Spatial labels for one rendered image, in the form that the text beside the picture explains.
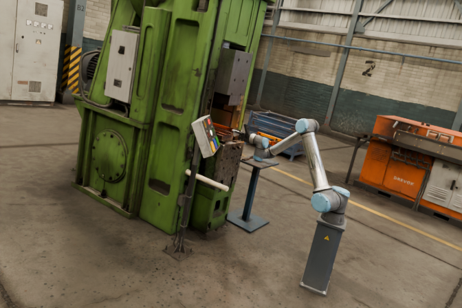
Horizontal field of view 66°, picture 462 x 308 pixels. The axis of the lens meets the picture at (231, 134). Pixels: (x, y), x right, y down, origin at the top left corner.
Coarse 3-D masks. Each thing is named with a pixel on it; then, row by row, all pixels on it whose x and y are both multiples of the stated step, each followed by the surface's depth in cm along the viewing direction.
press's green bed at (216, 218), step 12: (204, 192) 342; (216, 192) 339; (228, 192) 360; (192, 204) 352; (204, 204) 344; (216, 204) 365; (228, 204) 369; (192, 216) 352; (204, 216) 345; (216, 216) 354; (204, 228) 346; (216, 228) 360
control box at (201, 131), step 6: (198, 120) 273; (204, 120) 276; (210, 120) 296; (192, 126) 268; (198, 126) 267; (204, 126) 270; (210, 126) 289; (198, 132) 268; (204, 132) 267; (198, 138) 269; (204, 138) 268; (210, 138) 278; (204, 144) 269; (204, 150) 270; (210, 150) 269; (216, 150) 284; (204, 156) 271
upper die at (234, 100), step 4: (216, 92) 330; (216, 96) 330; (220, 96) 328; (224, 96) 325; (228, 96) 323; (232, 96) 326; (236, 96) 332; (240, 96) 337; (212, 100) 333; (216, 100) 331; (220, 100) 328; (224, 100) 326; (228, 100) 323; (232, 100) 328; (236, 100) 334; (240, 100) 340; (228, 104) 324; (232, 104) 330; (236, 104) 336
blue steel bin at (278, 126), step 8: (256, 112) 749; (248, 120) 740; (256, 120) 730; (264, 120) 721; (272, 120) 710; (280, 120) 699; (288, 120) 767; (296, 120) 754; (256, 128) 730; (264, 128) 721; (272, 128) 711; (280, 128) 699; (288, 128) 691; (264, 136) 721; (280, 136) 699; (288, 136) 690; (296, 144) 682; (288, 152) 691; (296, 152) 696; (304, 152) 725
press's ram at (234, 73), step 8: (224, 48) 316; (224, 56) 316; (232, 56) 312; (240, 56) 318; (248, 56) 330; (224, 64) 317; (232, 64) 312; (240, 64) 321; (248, 64) 333; (224, 72) 318; (232, 72) 315; (240, 72) 325; (248, 72) 338; (224, 80) 318; (232, 80) 319; (240, 80) 329; (216, 88) 324; (224, 88) 319; (232, 88) 322; (240, 88) 333
